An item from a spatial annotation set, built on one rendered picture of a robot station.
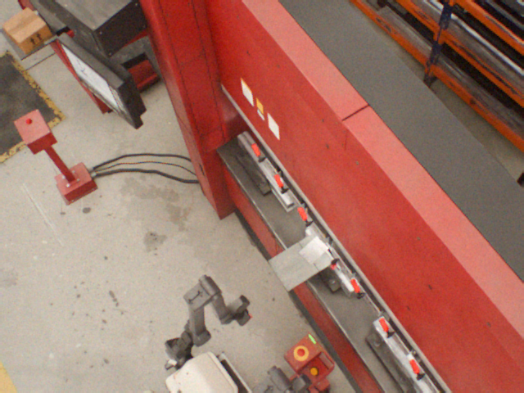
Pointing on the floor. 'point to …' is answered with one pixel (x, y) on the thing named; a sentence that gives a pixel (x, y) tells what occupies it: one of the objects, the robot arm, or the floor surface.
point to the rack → (458, 52)
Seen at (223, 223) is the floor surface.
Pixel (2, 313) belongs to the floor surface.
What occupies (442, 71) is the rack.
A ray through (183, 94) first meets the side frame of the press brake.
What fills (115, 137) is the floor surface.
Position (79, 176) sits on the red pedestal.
